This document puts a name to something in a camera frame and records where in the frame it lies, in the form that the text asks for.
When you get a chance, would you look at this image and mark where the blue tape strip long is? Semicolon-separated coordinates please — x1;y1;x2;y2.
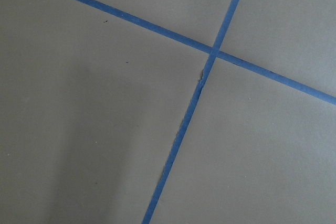
76;0;335;105

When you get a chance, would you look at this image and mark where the blue tape strip crossing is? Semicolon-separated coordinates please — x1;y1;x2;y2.
142;0;239;223

